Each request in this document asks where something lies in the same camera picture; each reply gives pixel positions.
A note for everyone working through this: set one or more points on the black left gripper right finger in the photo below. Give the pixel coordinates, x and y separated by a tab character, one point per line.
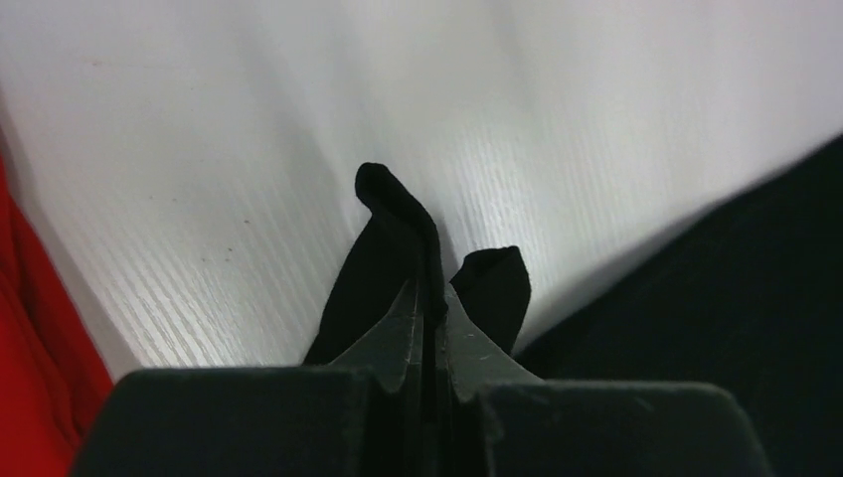
498	419

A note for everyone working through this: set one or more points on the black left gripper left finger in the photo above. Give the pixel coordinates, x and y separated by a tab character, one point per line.
359	415

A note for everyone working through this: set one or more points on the black t shirt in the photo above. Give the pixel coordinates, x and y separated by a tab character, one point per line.
749	298

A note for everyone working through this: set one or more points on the red folded t shirt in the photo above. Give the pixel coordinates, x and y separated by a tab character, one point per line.
53	380

